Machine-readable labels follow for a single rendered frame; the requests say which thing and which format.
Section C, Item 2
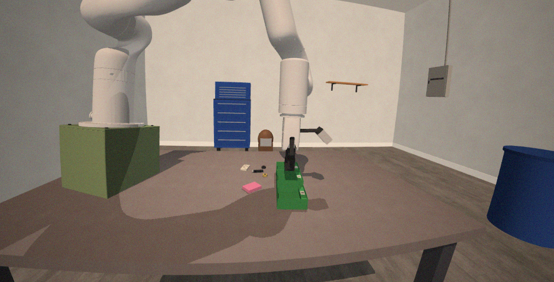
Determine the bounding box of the green rack of bins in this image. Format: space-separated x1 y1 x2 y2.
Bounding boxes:
276 161 308 210

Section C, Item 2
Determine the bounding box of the pink square pad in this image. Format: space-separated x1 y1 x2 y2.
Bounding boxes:
242 182 262 193

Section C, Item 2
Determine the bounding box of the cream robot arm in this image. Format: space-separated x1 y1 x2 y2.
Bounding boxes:
79 0 313 128

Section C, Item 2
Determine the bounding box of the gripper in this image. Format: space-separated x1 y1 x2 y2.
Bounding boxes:
280 114 305 171

